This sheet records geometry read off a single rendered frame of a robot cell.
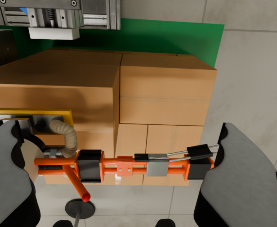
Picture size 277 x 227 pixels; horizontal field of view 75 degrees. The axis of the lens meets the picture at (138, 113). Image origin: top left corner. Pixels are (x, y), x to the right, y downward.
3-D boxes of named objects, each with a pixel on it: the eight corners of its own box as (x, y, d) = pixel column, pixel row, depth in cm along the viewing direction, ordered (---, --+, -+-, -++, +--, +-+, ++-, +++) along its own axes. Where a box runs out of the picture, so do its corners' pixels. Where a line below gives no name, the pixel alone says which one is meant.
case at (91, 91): (29, 121, 123) (-12, 163, 87) (14, 61, 104) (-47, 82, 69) (118, 123, 126) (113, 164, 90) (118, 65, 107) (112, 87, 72)
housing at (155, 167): (145, 167, 64) (145, 177, 60) (145, 152, 61) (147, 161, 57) (164, 167, 64) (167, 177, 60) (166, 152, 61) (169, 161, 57)
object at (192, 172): (180, 170, 65) (184, 181, 60) (184, 153, 61) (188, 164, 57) (203, 170, 65) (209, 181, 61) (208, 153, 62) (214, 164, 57)
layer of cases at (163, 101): (62, 152, 185) (45, 184, 149) (44, 50, 140) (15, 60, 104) (177, 155, 192) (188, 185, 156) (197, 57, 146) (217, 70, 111)
